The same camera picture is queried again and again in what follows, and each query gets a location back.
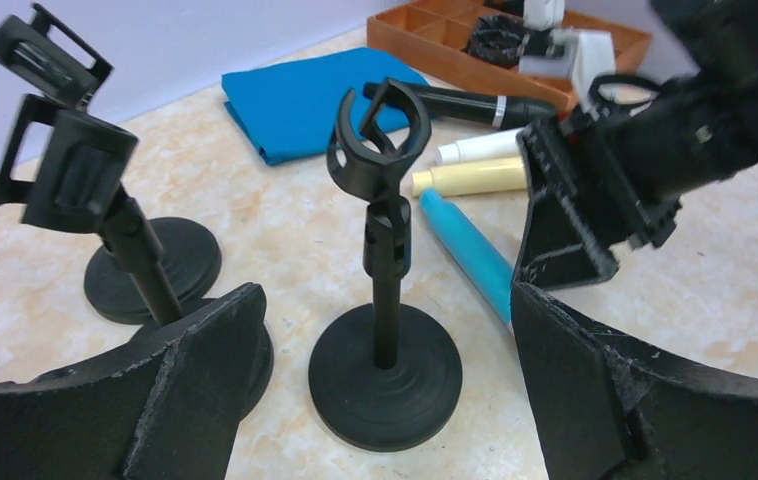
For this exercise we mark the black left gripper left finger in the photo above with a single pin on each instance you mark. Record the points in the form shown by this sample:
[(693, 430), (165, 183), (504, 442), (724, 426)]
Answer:
[(167, 406)]

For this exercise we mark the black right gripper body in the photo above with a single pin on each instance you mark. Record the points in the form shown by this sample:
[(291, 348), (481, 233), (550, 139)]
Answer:
[(646, 145)]

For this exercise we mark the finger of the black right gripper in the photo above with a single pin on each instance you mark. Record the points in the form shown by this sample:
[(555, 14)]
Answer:
[(564, 242)]

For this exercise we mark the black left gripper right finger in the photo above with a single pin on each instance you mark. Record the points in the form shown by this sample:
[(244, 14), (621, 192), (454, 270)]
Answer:
[(607, 405)]

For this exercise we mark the blue toy microphone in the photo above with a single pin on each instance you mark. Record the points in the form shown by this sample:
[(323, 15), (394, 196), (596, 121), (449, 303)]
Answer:
[(484, 266)]

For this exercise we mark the black mic stand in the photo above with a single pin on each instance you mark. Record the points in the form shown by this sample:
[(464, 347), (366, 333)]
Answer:
[(147, 272), (384, 376), (27, 50)]

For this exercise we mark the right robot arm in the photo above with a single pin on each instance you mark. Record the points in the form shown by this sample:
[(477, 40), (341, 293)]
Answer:
[(721, 37)]

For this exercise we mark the yellow toy microphone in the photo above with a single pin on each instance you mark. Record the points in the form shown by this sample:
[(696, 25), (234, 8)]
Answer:
[(470, 178)]

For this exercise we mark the white toy microphone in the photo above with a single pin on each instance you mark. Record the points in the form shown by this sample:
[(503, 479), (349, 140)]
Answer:
[(497, 145)]

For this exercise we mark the black toy microphone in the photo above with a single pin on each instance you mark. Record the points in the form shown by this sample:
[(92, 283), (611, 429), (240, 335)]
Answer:
[(501, 112)]

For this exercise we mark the wooden compartment tray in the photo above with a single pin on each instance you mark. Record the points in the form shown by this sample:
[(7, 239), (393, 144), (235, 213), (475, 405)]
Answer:
[(431, 36)]

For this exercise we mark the blue folded cloth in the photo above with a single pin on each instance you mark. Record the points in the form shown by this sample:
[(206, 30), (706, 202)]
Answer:
[(287, 110)]

